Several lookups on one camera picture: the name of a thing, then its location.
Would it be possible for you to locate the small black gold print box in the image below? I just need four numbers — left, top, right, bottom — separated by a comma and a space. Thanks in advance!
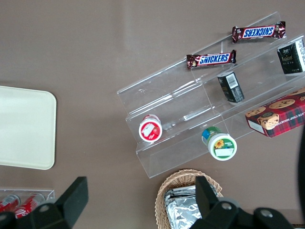
276, 39, 305, 75

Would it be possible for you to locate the beige plastic tray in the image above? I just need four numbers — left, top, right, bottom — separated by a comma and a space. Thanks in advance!
0, 85, 58, 171

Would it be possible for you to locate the light wicker basket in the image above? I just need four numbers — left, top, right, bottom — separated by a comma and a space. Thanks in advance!
154, 169, 225, 229

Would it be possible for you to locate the clear acrylic stepped shelf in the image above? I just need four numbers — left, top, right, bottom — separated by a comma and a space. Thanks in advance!
116, 11, 305, 180

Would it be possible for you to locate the red plaid cookie box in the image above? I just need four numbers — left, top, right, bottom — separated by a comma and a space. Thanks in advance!
245, 86, 305, 139

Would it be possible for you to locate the silver foil pouch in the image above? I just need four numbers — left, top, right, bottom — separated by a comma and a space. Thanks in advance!
166, 199, 203, 229
163, 186, 199, 205

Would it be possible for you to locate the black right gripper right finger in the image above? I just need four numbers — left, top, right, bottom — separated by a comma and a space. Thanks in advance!
194, 176, 224, 219

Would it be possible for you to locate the clear acrylic bottle rack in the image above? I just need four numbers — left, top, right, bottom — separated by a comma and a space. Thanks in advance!
0, 188, 56, 215

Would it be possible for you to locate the red label white lid cup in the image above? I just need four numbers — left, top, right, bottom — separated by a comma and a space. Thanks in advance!
138, 114, 163, 143

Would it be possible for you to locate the red cola bottle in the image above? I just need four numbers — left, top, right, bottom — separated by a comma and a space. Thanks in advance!
13, 192, 46, 219
0, 194, 22, 213

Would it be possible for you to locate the brown snickers bar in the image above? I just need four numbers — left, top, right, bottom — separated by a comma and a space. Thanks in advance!
232, 21, 287, 44
186, 49, 237, 71

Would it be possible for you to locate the blurred black wrist cable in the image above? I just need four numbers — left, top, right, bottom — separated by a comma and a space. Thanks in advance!
295, 127, 305, 221

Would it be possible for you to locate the green label white lid cup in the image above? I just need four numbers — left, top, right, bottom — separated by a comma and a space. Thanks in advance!
201, 126, 238, 162

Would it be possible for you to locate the small black barcode box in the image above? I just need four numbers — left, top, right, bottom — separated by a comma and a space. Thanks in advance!
217, 71, 245, 104

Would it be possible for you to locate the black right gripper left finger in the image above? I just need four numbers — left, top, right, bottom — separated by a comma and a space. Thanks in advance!
54, 176, 90, 224

